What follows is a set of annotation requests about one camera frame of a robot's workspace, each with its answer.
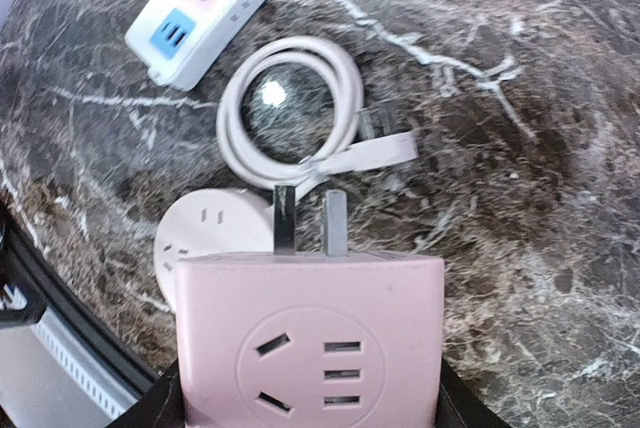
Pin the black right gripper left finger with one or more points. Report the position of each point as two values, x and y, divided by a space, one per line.
161 407

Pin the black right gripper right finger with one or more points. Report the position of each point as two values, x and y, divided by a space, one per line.
458 407

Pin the pink cube socket adapter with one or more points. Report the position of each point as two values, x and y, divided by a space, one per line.
331 338

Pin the round pink socket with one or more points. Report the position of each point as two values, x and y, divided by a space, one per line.
206 222

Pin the white multicolour power strip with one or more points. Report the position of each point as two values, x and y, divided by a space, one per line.
179 40

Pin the white slotted cable duct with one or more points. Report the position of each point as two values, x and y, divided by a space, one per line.
87 375

